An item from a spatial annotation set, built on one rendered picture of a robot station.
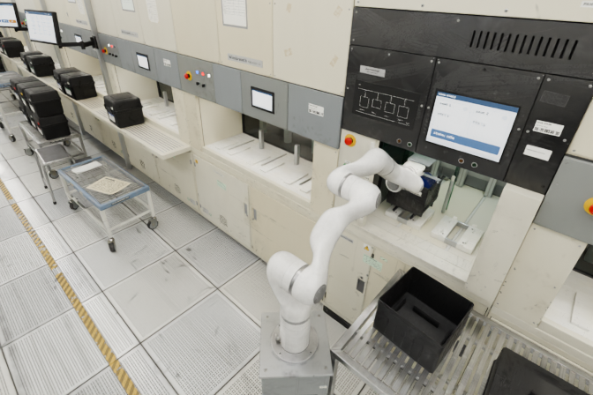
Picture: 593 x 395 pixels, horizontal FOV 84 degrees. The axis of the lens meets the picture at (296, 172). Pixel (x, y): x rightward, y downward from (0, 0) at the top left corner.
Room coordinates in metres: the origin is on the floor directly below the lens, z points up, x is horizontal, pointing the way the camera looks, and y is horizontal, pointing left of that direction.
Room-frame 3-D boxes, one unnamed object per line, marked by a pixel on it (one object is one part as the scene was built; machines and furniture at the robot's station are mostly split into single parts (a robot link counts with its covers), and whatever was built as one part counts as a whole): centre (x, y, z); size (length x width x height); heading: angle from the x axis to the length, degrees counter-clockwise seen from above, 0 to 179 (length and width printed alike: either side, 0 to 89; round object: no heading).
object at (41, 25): (3.26, 2.18, 1.59); 0.50 x 0.41 x 0.36; 139
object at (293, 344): (0.83, -0.01, 0.85); 0.19 x 0.19 x 0.18
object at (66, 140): (3.67, 3.01, 0.24); 0.94 x 0.53 x 0.48; 49
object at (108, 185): (2.41, 1.63, 0.47); 0.31 x 0.23 x 0.02; 70
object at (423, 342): (0.90, -0.54, 0.85); 0.28 x 0.28 x 0.17; 44
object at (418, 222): (1.57, -0.67, 0.89); 0.22 x 0.21 x 0.04; 139
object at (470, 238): (1.39, -0.87, 0.89); 0.22 x 0.21 x 0.04; 139
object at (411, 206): (1.57, -0.67, 1.08); 0.24 x 0.20 x 0.32; 49
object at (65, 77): (3.83, 2.59, 0.93); 0.30 x 0.28 x 0.26; 52
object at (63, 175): (2.55, 1.75, 0.24); 0.97 x 0.52 x 0.48; 52
